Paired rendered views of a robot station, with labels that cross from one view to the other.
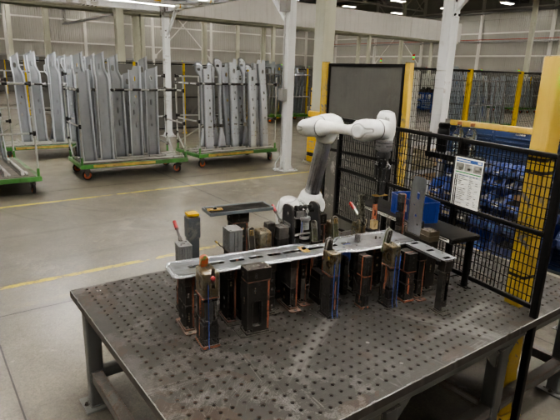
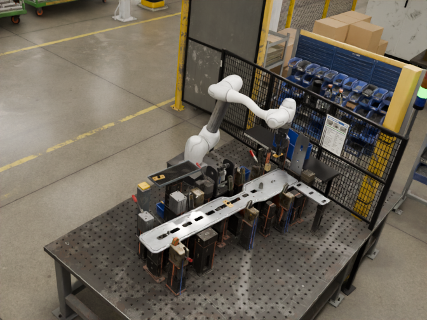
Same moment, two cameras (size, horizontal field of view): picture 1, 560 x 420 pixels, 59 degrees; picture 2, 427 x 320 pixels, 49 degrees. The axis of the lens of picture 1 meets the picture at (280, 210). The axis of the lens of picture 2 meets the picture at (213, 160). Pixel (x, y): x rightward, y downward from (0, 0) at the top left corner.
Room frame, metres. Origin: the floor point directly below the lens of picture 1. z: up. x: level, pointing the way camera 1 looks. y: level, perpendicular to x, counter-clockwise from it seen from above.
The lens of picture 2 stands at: (0.00, 0.83, 3.07)
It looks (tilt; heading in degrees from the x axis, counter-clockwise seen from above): 33 degrees down; 342
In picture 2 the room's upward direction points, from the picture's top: 7 degrees clockwise
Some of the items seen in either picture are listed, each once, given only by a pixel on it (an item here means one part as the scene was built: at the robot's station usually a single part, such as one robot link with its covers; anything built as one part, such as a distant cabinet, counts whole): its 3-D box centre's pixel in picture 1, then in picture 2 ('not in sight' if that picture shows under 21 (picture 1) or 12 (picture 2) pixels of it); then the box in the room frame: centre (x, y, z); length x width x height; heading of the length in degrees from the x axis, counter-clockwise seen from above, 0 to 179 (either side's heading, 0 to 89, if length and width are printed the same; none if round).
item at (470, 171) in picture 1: (467, 182); (333, 134); (2.83, -1.08, 1.30); 0.23 x 0.02 x 0.31; 28
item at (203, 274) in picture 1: (207, 306); (178, 268); (2.00, 0.30, 0.88); 0.15 x 0.11 x 0.36; 28
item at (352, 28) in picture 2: not in sight; (347, 53); (6.58, -3.41, 0.52); 1.20 x 0.80 x 1.05; 124
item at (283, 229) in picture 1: (280, 257); (204, 203); (2.60, -0.01, 0.89); 0.13 x 0.11 x 0.38; 28
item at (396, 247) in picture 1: (389, 274); (283, 212); (2.45, -0.59, 0.87); 0.12 x 0.09 x 0.35; 28
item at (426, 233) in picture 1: (427, 259); (304, 190); (2.67, -0.85, 0.88); 0.08 x 0.08 x 0.36; 28
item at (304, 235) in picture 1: (300, 244); (218, 190); (2.67, -0.12, 0.94); 0.18 x 0.13 x 0.49; 118
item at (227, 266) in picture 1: (301, 251); (226, 206); (2.43, -0.12, 1.00); 1.38 x 0.22 x 0.02; 118
